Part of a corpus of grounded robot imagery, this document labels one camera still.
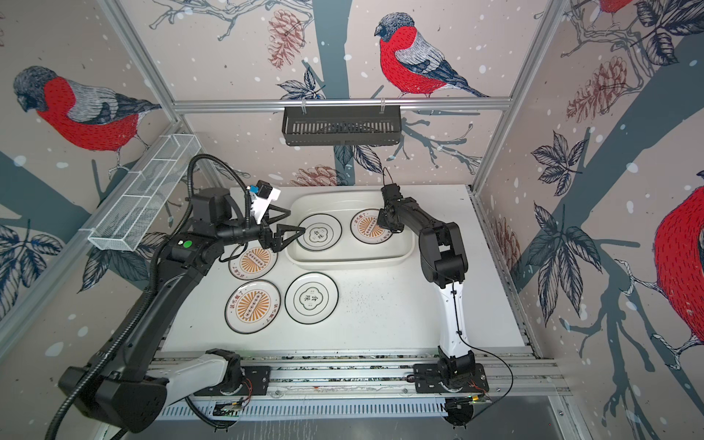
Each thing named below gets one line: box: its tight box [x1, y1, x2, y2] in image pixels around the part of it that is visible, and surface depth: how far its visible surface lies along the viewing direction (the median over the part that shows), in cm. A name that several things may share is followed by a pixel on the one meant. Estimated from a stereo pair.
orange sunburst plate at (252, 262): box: [228, 244, 279, 281], surface depth 98 cm
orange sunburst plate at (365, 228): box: [350, 208, 393, 245], surface depth 109 cm
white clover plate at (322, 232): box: [297, 212, 343, 252], surface depth 106 cm
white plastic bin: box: [403, 191, 417, 232], surface depth 76 cm
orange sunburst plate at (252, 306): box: [224, 279, 282, 335], surface depth 89 cm
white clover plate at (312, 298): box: [284, 271, 340, 325], surface depth 91 cm
